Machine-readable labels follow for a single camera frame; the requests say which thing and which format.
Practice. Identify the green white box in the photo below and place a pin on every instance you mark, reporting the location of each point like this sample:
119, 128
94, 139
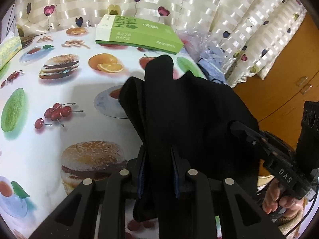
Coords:
123, 30

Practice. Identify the wooden cabinet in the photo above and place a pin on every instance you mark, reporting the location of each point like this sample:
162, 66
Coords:
277, 101

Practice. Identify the tissue pack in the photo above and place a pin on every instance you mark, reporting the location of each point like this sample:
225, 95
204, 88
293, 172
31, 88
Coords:
9, 47

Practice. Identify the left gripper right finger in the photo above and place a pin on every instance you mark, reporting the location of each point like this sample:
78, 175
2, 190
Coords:
215, 209

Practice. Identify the fruit print tablecloth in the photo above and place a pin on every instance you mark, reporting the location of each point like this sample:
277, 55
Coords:
65, 95

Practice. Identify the person's right hand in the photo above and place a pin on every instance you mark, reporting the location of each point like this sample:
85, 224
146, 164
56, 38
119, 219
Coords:
273, 199

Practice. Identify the black pants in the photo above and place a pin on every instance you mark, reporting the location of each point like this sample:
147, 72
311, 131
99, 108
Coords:
192, 117

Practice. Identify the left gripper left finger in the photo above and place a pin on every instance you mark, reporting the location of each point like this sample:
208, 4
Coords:
97, 209

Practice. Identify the heart pattern curtain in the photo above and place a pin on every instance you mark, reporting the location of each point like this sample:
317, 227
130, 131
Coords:
252, 33

